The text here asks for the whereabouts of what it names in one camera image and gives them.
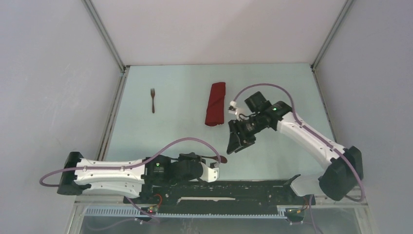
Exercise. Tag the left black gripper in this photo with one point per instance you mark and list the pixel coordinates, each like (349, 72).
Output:
(182, 156)

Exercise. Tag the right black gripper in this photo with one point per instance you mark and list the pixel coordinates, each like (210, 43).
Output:
(235, 141)

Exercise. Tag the red cloth napkin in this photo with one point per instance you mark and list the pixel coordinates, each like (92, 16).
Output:
(215, 106)

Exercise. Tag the brown wooden fork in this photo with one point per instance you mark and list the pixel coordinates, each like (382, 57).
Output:
(152, 93)

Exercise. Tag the brown wooden spoon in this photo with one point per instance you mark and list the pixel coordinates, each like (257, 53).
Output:
(222, 159)

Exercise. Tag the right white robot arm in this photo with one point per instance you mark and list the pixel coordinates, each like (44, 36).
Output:
(343, 167)

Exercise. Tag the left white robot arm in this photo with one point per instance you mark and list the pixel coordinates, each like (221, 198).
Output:
(132, 179)

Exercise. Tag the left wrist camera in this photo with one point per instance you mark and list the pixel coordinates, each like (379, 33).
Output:
(210, 173)

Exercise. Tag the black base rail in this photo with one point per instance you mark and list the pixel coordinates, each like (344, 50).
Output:
(224, 197)

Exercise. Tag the aluminium frame post right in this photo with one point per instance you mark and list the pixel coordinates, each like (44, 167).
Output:
(346, 8)

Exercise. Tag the aluminium frame post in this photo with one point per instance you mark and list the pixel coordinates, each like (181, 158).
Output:
(93, 12)
(346, 8)

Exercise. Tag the white cable duct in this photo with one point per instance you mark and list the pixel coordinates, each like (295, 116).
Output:
(113, 211)

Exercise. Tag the aluminium extrusion rail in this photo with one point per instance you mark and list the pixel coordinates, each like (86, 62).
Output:
(340, 199)

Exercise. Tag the aluminium frame post left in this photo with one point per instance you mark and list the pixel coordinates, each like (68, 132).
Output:
(93, 12)

